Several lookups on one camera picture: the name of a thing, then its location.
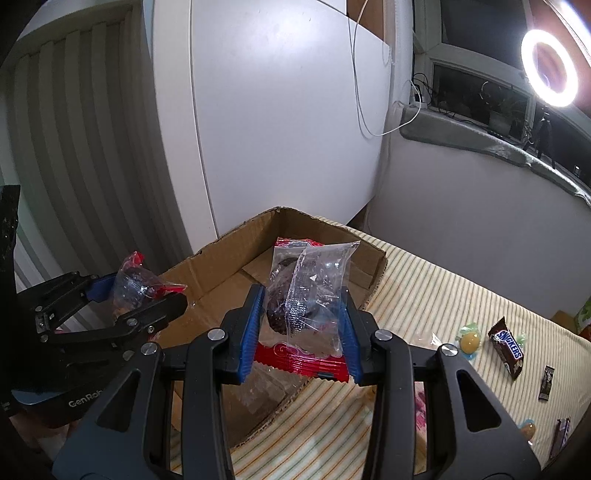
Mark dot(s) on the green patterned bag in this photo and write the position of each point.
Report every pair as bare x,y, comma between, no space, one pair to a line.
582,321

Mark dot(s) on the black small snack sachet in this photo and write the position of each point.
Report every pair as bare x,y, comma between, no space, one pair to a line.
546,383

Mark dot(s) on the ring light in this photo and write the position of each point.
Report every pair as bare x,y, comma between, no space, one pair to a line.
549,68

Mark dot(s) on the brown jelly cup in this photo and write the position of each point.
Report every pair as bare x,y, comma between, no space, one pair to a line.
528,429

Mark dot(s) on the yellow jelly cup green lid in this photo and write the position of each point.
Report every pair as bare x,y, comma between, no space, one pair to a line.
469,340

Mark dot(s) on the packaged cranberry toast bread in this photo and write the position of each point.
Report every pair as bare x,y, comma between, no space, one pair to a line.
420,412

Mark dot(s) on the Snickers bar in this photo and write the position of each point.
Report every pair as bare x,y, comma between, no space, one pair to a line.
560,437
507,347

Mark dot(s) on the white power strip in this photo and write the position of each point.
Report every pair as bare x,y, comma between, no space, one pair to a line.
418,101

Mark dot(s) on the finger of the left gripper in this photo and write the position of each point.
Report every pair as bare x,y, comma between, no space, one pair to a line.
99,288
135,325

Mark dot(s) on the clear bag chocolate cake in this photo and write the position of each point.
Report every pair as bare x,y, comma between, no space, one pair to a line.
304,307

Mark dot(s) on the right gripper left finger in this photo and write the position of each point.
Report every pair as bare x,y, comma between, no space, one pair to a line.
125,434

